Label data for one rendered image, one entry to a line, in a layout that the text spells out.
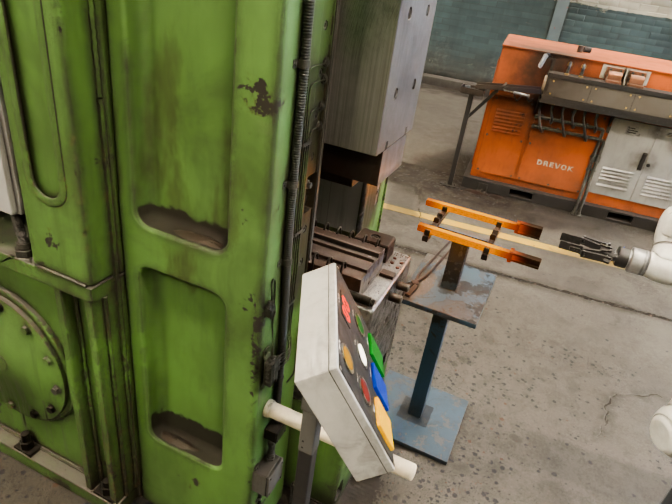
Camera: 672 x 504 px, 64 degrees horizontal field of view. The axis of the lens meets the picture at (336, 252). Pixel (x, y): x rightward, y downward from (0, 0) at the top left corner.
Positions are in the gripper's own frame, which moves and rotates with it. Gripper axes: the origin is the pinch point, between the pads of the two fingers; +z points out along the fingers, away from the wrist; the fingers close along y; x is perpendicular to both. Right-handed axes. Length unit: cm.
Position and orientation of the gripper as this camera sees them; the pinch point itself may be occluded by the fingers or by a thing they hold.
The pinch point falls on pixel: (568, 241)
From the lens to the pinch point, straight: 214.4
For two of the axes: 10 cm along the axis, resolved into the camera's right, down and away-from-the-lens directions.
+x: 1.2, -8.7, -4.9
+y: 4.1, -4.0, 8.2
